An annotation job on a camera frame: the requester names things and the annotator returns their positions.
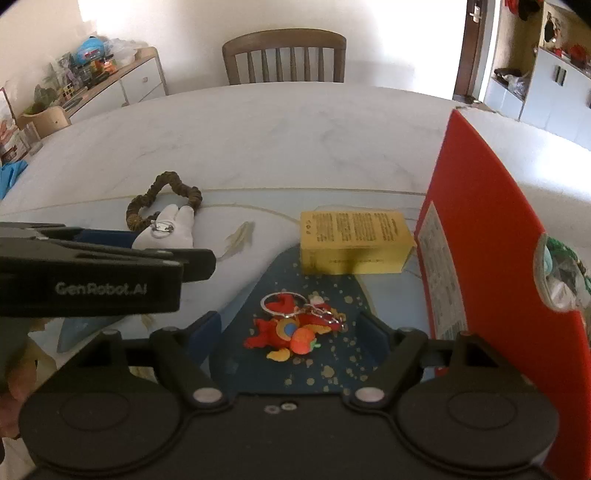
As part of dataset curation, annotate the white plush keychain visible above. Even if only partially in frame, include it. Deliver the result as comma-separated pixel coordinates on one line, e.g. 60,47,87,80
132,203,195,250

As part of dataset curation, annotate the yellow carton box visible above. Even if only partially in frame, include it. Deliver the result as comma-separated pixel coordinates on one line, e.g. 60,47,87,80
300,209,417,276

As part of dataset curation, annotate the red and white cardboard box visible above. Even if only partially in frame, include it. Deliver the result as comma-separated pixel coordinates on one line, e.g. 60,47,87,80
413,108,591,480

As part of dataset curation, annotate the brown wooden door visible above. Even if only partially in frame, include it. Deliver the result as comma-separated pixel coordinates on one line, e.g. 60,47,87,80
454,0,491,100

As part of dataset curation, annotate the red plush keychain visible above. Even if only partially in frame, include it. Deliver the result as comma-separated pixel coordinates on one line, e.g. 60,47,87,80
243,290,350,363

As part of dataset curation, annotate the person's left hand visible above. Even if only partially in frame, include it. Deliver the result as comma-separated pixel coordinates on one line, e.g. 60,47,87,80
2,339,44,439

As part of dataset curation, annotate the wooden box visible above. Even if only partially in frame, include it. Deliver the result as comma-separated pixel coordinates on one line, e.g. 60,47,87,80
16,104,73,140

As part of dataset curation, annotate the white plastic bag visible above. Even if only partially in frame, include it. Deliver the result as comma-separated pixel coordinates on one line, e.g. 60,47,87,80
106,37,138,66

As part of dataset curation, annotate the white wall cabinet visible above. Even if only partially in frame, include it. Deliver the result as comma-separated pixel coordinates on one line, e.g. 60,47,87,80
482,0,591,151

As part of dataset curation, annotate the brown scrunchie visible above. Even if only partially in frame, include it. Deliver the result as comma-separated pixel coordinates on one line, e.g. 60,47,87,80
126,170,203,232

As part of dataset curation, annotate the blue cloth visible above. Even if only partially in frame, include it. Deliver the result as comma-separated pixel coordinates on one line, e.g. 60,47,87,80
0,159,31,200

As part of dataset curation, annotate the white wooden sideboard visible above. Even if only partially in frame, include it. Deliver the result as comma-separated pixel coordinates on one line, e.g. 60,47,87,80
59,45,168,123

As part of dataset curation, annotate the wooden dining chair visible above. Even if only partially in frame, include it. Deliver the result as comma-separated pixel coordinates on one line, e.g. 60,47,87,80
222,30,347,86

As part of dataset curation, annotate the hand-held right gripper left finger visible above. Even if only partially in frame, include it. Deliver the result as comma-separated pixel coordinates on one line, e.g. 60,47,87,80
60,311,229,408

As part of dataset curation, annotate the grey bag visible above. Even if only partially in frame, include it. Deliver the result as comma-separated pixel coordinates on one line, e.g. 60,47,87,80
493,68,530,100

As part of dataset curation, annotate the drinking glass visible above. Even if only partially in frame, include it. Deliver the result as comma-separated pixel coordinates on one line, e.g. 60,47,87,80
20,122,45,156

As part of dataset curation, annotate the red and white carton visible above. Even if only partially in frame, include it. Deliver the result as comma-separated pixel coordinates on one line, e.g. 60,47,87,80
0,85,31,162

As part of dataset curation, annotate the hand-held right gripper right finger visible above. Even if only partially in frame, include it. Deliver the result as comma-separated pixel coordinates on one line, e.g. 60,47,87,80
348,311,527,408

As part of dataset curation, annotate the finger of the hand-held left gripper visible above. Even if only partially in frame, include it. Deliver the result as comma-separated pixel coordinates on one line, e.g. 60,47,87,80
137,248,217,284
75,228,140,251

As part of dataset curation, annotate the blue printed table mat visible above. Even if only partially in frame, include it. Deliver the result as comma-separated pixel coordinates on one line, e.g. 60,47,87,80
0,185,444,398

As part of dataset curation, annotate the blue toy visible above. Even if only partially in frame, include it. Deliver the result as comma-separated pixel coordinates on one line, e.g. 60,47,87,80
76,36,110,64

